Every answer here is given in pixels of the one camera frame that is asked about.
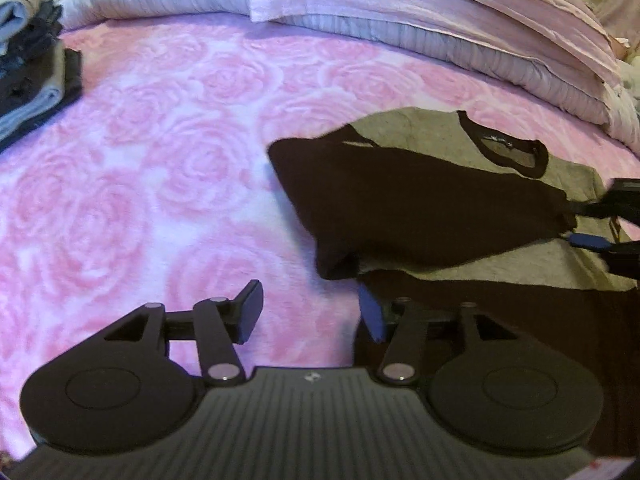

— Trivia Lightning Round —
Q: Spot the grey shirt with black sleeves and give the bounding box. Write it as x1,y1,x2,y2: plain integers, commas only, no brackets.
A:
268,107,640,461

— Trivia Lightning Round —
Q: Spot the folded light blue garment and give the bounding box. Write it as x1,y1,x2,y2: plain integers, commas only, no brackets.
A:
0,0,31,58

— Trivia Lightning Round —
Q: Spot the folded black garment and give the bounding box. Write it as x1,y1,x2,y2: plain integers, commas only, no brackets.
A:
0,0,63,116

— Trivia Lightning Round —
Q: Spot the stack of folded clothes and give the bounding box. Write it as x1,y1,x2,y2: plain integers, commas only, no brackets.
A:
0,47,83,153

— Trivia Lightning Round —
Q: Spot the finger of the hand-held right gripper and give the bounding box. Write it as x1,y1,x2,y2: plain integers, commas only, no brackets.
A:
566,178,640,221
570,233,640,281

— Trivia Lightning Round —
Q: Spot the pink floral bed sheet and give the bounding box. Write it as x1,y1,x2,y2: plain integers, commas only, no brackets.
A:
0,12,640,461

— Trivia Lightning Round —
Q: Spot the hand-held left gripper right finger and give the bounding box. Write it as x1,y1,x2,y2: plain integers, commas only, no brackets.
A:
359,285,521,387

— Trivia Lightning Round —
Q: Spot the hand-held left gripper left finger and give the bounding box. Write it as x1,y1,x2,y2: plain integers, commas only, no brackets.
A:
102,280,264,387

